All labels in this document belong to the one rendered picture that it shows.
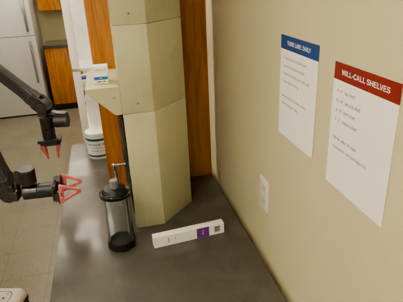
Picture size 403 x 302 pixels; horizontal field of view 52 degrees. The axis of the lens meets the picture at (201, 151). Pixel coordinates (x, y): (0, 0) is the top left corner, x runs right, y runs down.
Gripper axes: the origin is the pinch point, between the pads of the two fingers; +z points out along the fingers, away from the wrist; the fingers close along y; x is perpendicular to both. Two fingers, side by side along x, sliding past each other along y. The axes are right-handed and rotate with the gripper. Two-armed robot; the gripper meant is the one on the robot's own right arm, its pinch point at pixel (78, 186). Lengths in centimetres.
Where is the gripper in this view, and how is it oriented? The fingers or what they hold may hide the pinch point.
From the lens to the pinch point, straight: 163.8
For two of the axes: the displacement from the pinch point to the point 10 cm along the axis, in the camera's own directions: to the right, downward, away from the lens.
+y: -2.3, -2.8, 9.3
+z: 9.7, -1.0, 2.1
